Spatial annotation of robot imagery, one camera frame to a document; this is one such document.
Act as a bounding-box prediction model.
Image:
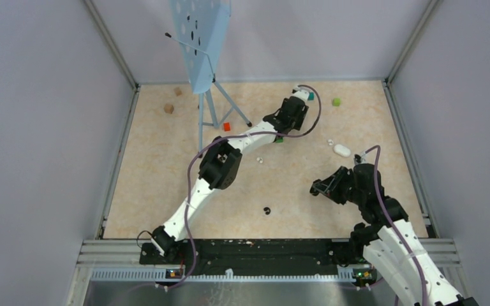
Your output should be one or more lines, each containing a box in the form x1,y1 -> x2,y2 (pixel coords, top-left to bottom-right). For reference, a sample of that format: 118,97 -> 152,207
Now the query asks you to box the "light blue music stand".
165,0 -> 252,151

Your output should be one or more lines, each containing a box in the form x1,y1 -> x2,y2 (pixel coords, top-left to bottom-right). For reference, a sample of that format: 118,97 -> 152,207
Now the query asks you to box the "white charging case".
333,144 -> 352,157

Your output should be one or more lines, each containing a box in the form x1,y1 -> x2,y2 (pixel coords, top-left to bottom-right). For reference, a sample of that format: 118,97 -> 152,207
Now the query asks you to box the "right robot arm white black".
309,163 -> 477,305

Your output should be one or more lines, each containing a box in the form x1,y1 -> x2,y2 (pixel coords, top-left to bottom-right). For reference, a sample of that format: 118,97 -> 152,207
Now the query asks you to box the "wooden cube near stand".
163,103 -> 175,114

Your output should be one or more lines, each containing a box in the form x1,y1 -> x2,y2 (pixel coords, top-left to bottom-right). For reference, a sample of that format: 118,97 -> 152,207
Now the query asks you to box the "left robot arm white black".
151,91 -> 309,264

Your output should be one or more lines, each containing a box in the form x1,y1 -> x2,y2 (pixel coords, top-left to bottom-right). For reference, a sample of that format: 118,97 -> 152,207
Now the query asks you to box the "aluminium rail frame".
67,234 -> 476,305

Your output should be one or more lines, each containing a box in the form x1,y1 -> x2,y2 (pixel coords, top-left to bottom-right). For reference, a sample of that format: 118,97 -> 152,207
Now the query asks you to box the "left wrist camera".
292,85 -> 309,101

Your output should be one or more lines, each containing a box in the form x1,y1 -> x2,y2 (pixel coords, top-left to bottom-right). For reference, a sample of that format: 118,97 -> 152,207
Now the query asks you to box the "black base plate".
139,238 -> 368,277

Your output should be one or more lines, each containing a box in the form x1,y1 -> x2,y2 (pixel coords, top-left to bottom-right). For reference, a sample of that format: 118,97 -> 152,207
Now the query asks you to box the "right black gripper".
314,166 -> 365,205

